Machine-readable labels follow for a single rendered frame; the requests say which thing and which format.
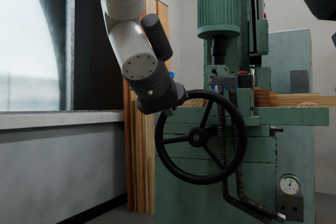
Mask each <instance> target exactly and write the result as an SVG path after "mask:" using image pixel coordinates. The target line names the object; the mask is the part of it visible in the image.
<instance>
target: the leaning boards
mask: <svg viewBox="0 0 336 224"><path fill-rule="evenodd" d="M144 2H145V11H144V13H143V14H142V15H141V16H140V21H141V20H142V18H143V17H144V16H146V15H148V14H157V15H158V17H159V20H160V22H161V24H162V27H163V29H164V32H165V34H166V36H167V39H168V41H169V44H170V34H169V15H168V7H167V6H165V5H164V4H163V3H161V2H160V1H156V0H144ZM164 63H165V65H166V67H167V69H168V71H169V72H172V70H171V58H170V59H168V60H167V61H165V62H164ZM129 87H130V85H129V84H128V82H127V81H126V80H125V78H124V77H123V102H124V128H125V153H126V179H127V205H128V213H130V212H132V211H135V212H137V211H138V212H139V214H140V215H142V214H144V213H145V212H146V213H148V214H149V213H150V215H153V214H154V213H155V157H156V156H155V136H154V134H155V125H154V123H155V113H152V114H149V115H145V114H143V113H141V112H140V111H139V110H138V108H137V104H136V98H137V95H136V94H135V92H134V91H133V90H132V91H131V90H130V89H129Z"/></svg>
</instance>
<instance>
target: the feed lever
mask: <svg viewBox="0 0 336 224"><path fill-rule="evenodd" d="M251 12H252V33H253V51H250V52H249V64H250V65H254V67H258V65H261V63H262V52H261V51H257V35H256V12H255V0H251Z"/></svg>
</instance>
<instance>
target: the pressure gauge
mask: <svg viewBox="0 0 336 224"><path fill-rule="evenodd" d="M290 183H291V184H290ZM289 185H290V186H289ZM279 188H280V190H281V191H282V192H283V193H284V194H286V195H287V199H289V200H292V199H293V195H296V194H298V193H299V191H300V190H301V183H300V181H299V179H298V177H297V176H295V175H294V174H291V173H286V174H284V175H282V176H281V177H280V179H279Z"/></svg>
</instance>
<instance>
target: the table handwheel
mask: <svg viewBox="0 0 336 224"><path fill-rule="evenodd" d="M187 94H188V98H187V99H186V101H187V100H190V99H207V100H208V102H207V105H206V108H205V111H204V114H203V117H202V119H201V122H200V124H199V126H198V127H194V128H192V129H191V130H190V131H189V132H188V134H187V135H186V136H181V137H175V138H168V139H163V130H164V125H165V122H166V119H167V116H166V115H165V113H164V112H163V111H161V112H160V113H159V115H158V118H157V120H156V124H155V129H154V142H155V147H156V151H157V154H158V156H159V158H160V160H161V161H162V163H163V164H164V166H165V167H166V168H167V169H168V170H169V171H170V172H171V173H172V174H173V175H174V176H176V177H177V178H179V179H180V180H182V181H185V182H187V183H190V184H194V185H211V184H215V183H218V182H220V181H223V180H224V179H226V178H228V177H229V176H230V175H231V174H233V173H234V172H235V171H236V169H237V168H238V167H239V166H240V164H241V162H242V161H243V159H244V156H245V153H246V150H247V144H248V134H247V128H246V124H245V121H244V119H243V117H242V115H241V113H240V112H239V110H238V109H237V108H236V106H235V105H234V104H233V103H232V102H231V101H230V100H228V99H227V98H226V97H224V96H223V95H221V94H219V93H217V92H214V91H211V90H206V89H193V90H188V91H187ZM214 102H215V103H217V104H219V105H220V106H222V107H223V108H224V109H225V110H226V111H227V112H228V113H229V114H230V116H231V117H232V119H233V121H234V124H235V126H236V130H237V147H236V150H235V153H234V155H233V157H232V159H231V161H230V162H229V163H228V164H227V165H226V166H225V165H224V164H223V162H222V161H221V160H220V159H219V158H218V156H217V155H216V154H215V153H214V151H213V150H212V149H211V147H210V146H209V145H208V143H207V142H208V141H209V138H211V137H213V136H214V135H215V133H216V131H215V129H214V128H212V127H208V128H205V126H206V123H207V119H208V116H209V113H210V111H211V108H212V105H213V103H214ZM187 141H188V142H189V144H190V145H191V146H193V147H196V148H199V147H203V148H204V149H205V150H206V151H207V153H208V154H209V155H210V156H211V157H212V159H213V160H214V161H215V162H216V164H217V165H218V166H219V168H220V169H221V170H220V171H218V172H216V173H213V174H209V175H194V174H190V173H188V172H185V171H183V170H182V169H180V168H179V167H178V166H176V165H175V164H174V163H173V161H172V160H171V159H170V157H169V156H168V154H167V152H166V149H165V146H164V145H166V144H172V143H179V142H187Z"/></svg>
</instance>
